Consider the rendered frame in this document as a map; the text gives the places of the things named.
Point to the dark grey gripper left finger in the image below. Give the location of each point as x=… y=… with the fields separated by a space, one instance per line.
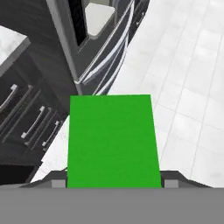
x=58 y=179

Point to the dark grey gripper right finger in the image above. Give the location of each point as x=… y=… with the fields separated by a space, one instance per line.
x=170 y=179

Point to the green sponge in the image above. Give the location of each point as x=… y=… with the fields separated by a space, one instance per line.
x=113 y=143

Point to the dark drawer cabinet run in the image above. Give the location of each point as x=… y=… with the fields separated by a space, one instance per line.
x=26 y=116

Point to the dark grey fridge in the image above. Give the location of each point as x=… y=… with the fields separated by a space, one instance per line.
x=87 y=55

